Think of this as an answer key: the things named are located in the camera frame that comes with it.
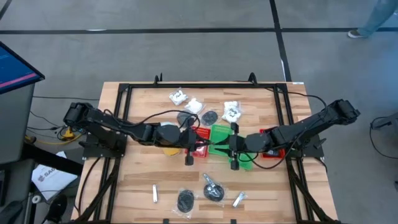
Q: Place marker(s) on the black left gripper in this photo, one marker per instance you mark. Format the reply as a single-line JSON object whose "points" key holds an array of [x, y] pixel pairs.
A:
{"points": [[189, 140]]}

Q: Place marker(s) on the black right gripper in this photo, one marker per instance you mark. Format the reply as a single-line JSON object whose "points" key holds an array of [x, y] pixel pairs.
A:
{"points": [[237, 144]]}

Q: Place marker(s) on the packets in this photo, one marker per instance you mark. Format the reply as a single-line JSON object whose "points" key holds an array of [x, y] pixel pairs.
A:
{"points": [[199, 152]]}

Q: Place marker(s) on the white vanity pack bag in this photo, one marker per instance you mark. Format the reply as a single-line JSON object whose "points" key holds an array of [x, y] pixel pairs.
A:
{"points": [[178, 97], [231, 112], [195, 106]]}

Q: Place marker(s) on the bagged silver metal tool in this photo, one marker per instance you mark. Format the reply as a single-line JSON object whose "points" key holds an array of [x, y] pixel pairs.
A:
{"points": [[239, 199], [210, 181]]}

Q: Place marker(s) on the grey Dove roll-on deodorant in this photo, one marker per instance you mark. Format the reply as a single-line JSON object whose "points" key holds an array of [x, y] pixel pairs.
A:
{"points": [[273, 152]]}

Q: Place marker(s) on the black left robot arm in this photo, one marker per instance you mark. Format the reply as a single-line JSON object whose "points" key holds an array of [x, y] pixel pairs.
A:
{"points": [[102, 121]]}

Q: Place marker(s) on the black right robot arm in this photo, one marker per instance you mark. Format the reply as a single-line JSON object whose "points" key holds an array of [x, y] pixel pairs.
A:
{"points": [[298, 130]]}

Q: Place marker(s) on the red plastic basket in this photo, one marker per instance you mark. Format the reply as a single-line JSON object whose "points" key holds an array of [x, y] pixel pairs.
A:
{"points": [[203, 132], [283, 153]]}

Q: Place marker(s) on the white printed paper sheet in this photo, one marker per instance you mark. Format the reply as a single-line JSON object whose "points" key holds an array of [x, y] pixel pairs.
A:
{"points": [[53, 180]]}

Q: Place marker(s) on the black object on floor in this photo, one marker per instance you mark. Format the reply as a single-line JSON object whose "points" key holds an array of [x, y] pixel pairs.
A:
{"points": [[57, 208]]}

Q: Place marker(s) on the white tape roll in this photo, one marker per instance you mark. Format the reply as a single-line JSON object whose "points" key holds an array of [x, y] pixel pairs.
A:
{"points": [[36, 199]]}

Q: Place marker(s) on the grey cabinet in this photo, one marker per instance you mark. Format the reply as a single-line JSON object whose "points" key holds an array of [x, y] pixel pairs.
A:
{"points": [[15, 124]]}

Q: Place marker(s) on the person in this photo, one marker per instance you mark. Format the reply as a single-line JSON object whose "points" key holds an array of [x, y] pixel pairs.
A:
{"points": [[376, 18]]}

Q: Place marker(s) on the blue screen monitor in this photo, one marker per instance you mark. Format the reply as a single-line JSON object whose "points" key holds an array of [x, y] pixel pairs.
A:
{"points": [[15, 68]]}

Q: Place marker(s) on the black aluminium table frame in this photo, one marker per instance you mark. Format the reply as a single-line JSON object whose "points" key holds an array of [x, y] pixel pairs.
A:
{"points": [[202, 85]]}

